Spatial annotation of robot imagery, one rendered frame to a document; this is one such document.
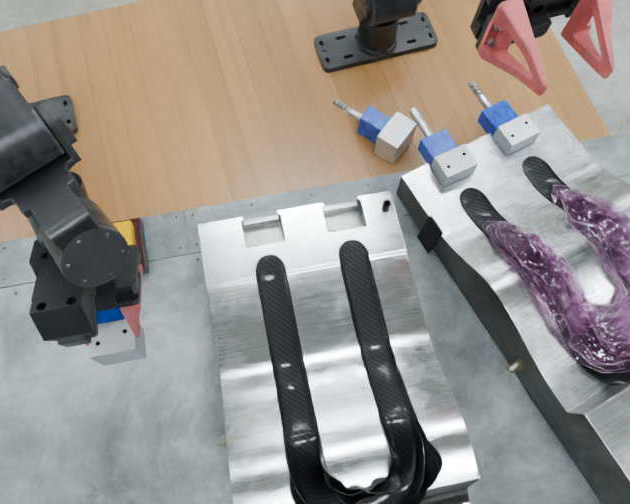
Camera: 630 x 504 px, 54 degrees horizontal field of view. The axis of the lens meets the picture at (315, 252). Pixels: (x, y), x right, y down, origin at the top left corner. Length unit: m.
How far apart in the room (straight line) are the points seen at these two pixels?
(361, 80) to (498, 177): 0.28
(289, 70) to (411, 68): 0.20
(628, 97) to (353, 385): 1.70
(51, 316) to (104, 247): 0.08
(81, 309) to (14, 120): 0.16
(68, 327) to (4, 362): 0.37
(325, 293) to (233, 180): 0.26
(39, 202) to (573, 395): 0.63
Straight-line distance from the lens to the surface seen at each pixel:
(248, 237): 0.83
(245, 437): 0.71
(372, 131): 0.95
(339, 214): 0.84
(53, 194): 0.56
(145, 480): 0.85
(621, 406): 0.81
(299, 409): 0.73
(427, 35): 1.10
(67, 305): 0.56
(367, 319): 0.78
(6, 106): 0.57
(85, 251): 0.53
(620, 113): 2.21
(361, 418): 0.71
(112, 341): 0.72
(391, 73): 1.06
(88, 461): 0.87
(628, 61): 2.35
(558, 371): 0.83
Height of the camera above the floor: 1.63
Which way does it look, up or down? 68 degrees down
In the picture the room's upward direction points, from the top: 3 degrees clockwise
